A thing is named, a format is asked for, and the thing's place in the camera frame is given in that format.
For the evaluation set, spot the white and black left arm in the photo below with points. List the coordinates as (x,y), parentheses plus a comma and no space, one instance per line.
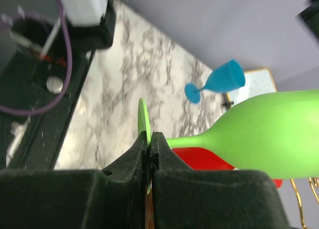
(90,23)

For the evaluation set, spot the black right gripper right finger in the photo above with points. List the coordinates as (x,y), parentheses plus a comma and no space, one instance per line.
(187,199)

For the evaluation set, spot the gold wire glass rack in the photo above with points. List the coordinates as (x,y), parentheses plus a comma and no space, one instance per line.
(314,184)

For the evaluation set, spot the blue wine glass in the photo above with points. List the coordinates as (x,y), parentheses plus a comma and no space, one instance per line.
(230,76)

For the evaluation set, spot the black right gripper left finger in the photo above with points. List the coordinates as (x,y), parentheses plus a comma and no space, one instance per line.
(111,198)

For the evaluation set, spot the red wine glass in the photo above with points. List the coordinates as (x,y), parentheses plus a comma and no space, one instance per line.
(202,159)

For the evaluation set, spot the small framed whiteboard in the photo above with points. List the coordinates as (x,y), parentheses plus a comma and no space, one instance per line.
(258,82)

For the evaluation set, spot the green wine glass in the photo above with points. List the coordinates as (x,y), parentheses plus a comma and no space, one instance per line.
(277,133)

